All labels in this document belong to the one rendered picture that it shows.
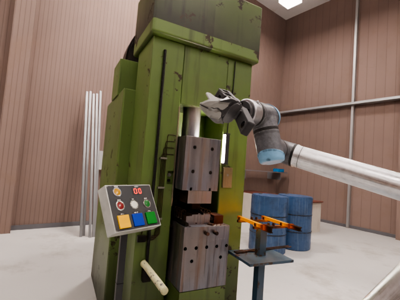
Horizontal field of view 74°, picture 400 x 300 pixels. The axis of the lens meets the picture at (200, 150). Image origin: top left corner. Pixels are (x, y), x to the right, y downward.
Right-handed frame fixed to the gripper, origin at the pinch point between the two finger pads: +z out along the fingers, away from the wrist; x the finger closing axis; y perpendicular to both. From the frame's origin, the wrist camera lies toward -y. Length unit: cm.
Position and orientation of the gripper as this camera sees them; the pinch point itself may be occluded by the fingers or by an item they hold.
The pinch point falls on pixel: (205, 106)
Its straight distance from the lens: 74.8
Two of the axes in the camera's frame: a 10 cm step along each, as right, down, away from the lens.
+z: -7.2, -0.3, -7.0
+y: -5.0, -6.8, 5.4
